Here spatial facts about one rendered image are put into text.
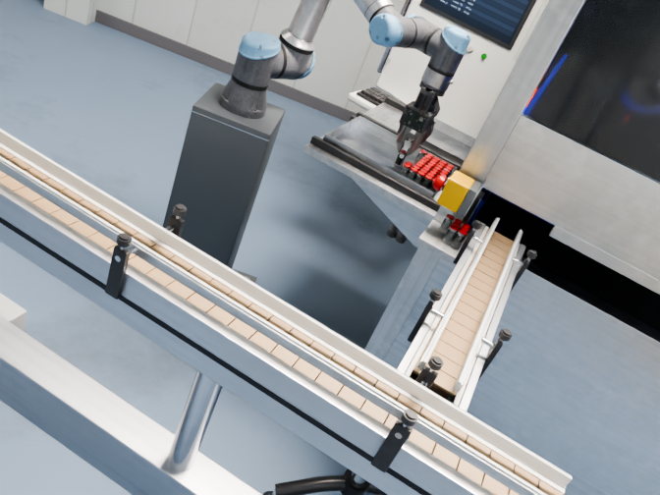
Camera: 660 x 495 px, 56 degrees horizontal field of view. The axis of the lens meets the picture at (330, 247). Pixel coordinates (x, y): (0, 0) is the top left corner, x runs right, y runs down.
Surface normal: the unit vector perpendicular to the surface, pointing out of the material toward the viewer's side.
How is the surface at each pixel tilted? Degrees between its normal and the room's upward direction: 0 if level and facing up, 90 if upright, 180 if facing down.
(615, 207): 90
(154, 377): 0
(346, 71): 90
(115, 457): 90
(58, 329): 0
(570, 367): 90
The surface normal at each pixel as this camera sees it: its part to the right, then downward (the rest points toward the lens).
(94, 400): 0.34, -0.79
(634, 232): -0.40, 0.37
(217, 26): -0.12, 0.51
